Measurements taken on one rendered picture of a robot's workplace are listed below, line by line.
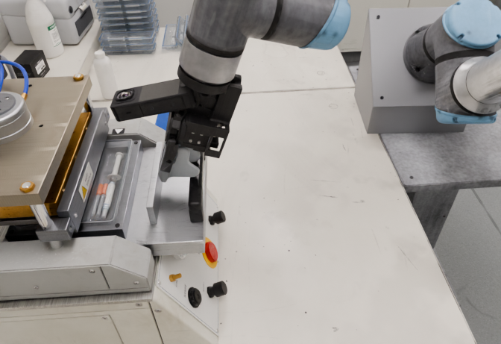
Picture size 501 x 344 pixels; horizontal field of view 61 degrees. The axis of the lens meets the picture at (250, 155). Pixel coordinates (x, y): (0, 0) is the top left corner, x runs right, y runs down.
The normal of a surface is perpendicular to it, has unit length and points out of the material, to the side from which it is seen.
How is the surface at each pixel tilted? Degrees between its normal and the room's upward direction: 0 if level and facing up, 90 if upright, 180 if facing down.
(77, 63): 0
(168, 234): 0
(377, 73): 44
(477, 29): 37
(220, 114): 90
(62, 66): 0
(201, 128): 90
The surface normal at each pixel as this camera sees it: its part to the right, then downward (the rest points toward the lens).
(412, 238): -0.02, -0.75
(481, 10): -0.01, -0.21
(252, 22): 0.25, 0.74
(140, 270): 0.63, -0.61
